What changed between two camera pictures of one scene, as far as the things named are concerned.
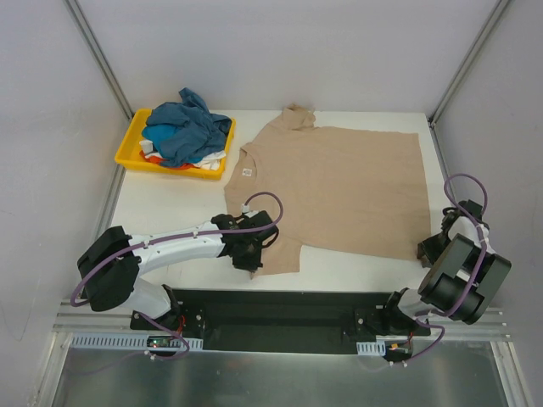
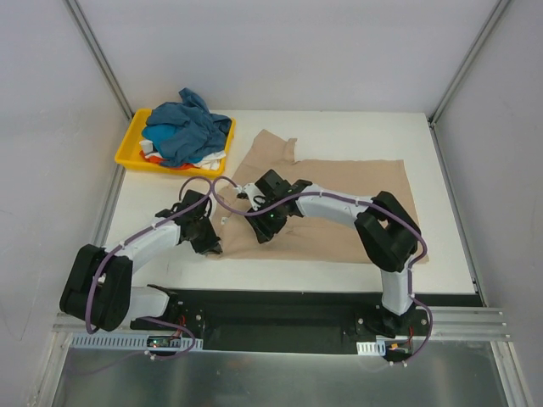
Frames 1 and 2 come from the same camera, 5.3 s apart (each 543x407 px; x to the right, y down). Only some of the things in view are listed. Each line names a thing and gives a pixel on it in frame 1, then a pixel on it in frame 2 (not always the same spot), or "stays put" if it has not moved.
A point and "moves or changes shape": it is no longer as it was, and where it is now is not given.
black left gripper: (247, 260) → (205, 241)
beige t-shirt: (349, 189) moves or changes shape
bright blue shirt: (157, 133) stays put
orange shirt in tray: (158, 161) stays put
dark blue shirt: (202, 131) stays put
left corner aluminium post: (108, 74) stays put
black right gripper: (428, 251) → (258, 229)
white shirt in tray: (212, 161) stays put
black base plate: (282, 320) stays put
